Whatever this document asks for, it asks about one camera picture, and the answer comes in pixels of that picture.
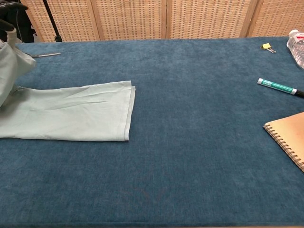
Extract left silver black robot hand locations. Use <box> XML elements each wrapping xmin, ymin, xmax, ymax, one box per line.
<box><xmin>0</xmin><ymin>0</ymin><xmax>29</xmax><ymax>48</ymax></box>

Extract light green t-shirt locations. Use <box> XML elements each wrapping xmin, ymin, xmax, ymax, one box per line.
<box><xmin>0</xmin><ymin>39</ymin><xmax>136</xmax><ymax>143</ymax></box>

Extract black tripod stand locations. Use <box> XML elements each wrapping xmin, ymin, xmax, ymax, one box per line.
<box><xmin>42</xmin><ymin>0</ymin><xmax>63</xmax><ymax>43</ymax></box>

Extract wicker folding screen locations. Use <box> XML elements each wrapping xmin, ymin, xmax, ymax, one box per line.
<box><xmin>20</xmin><ymin>0</ymin><xmax>304</xmax><ymax>43</ymax></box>

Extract blue fabric table cover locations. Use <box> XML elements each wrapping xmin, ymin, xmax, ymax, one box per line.
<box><xmin>0</xmin><ymin>36</ymin><xmax>304</xmax><ymax>228</ymax></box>

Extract yellow binder clip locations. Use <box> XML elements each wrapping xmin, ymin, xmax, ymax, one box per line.
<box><xmin>260</xmin><ymin>43</ymin><xmax>277</xmax><ymax>54</ymax></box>

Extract green white marker pen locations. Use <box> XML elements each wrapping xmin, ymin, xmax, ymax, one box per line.
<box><xmin>257</xmin><ymin>77</ymin><xmax>304</xmax><ymax>98</ymax></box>

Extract clear plastic water bottle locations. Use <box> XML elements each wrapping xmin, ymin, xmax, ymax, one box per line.
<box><xmin>286</xmin><ymin>29</ymin><xmax>304</xmax><ymax>69</ymax></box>

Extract brown spiral notebook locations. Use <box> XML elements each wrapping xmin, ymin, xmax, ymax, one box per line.
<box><xmin>263</xmin><ymin>112</ymin><xmax>304</xmax><ymax>173</ymax></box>

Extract black handled scissors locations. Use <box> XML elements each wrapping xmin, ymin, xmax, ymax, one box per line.
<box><xmin>30</xmin><ymin>52</ymin><xmax>61</xmax><ymax>59</ymax></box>

